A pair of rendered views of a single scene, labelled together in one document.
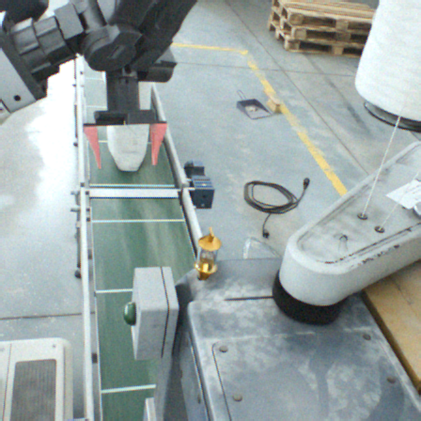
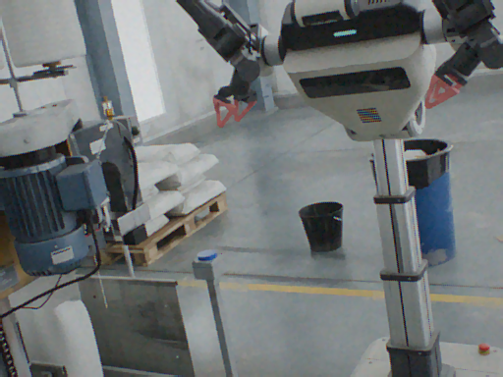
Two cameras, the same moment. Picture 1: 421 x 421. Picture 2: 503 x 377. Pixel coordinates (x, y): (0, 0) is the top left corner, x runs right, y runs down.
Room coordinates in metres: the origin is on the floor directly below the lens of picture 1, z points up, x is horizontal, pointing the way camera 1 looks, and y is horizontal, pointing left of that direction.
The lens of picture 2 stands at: (2.24, -0.85, 1.56)
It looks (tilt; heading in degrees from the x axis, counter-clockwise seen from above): 15 degrees down; 142
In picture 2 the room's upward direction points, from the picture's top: 10 degrees counter-clockwise
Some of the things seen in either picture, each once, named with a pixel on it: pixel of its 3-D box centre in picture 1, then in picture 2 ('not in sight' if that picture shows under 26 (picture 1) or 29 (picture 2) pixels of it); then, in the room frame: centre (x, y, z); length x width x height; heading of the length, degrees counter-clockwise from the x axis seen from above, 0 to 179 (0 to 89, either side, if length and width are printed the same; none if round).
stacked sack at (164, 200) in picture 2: not in sight; (139, 209); (-1.94, 1.35, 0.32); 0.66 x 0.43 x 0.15; 113
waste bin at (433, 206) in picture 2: not in sight; (415, 202); (-0.06, 2.12, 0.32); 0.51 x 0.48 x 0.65; 111
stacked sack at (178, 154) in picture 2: not in sight; (156, 156); (-2.39, 1.85, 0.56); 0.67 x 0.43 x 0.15; 21
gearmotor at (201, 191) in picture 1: (194, 180); not in sight; (2.35, 0.25, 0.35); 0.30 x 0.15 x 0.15; 21
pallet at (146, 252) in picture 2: not in sight; (146, 226); (-2.25, 1.55, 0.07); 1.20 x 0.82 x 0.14; 113
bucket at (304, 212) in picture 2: not in sight; (323, 227); (-0.70, 1.98, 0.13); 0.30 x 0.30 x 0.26
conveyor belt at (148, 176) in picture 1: (116, 99); not in sight; (3.14, 0.89, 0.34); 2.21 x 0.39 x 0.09; 21
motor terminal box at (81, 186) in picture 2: not in sight; (83, 190); (0.91, -0.27, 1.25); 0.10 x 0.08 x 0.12; 136
